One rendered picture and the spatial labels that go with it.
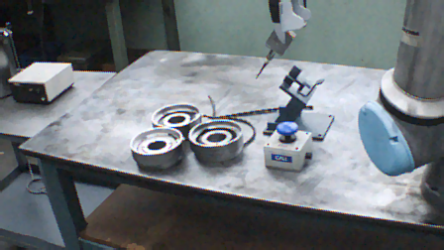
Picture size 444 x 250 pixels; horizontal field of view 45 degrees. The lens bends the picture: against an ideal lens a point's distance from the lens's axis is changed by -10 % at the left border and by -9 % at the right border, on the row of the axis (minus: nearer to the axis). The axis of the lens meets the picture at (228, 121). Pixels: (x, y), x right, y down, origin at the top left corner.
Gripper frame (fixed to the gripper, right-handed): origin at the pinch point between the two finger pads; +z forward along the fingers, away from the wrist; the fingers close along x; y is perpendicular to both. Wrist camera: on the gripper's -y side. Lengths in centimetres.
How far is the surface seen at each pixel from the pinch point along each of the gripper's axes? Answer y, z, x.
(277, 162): 3.1, 18.4, -16.8
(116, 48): -117, 48, 102
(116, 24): -115, 36, 103
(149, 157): -19.6, 16.4, -23.8
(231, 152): -6.2, 17.9, -16.1
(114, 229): -40, 45, -16
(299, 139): 6.4, 15.4, -13.0
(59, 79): -85, 27, 25
